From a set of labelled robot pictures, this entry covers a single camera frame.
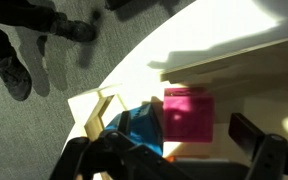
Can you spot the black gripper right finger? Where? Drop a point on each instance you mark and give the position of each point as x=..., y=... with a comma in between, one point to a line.
x=267, y=156

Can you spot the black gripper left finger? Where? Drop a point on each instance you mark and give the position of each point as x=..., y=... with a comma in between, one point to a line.
x=117, y=156

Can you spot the pink block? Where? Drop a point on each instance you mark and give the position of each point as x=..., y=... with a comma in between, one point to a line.
x=189, y=116

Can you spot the blue block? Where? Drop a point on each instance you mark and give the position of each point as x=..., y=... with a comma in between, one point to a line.
x=144, y=123

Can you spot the orange block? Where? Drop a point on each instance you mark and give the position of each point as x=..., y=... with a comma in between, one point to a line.
x=170, y=159

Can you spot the wooden tray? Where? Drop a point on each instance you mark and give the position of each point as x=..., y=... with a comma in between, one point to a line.
x=257, y=100

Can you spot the black shoe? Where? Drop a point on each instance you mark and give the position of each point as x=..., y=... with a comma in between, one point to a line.
x=75, y=30
x=15, y=81

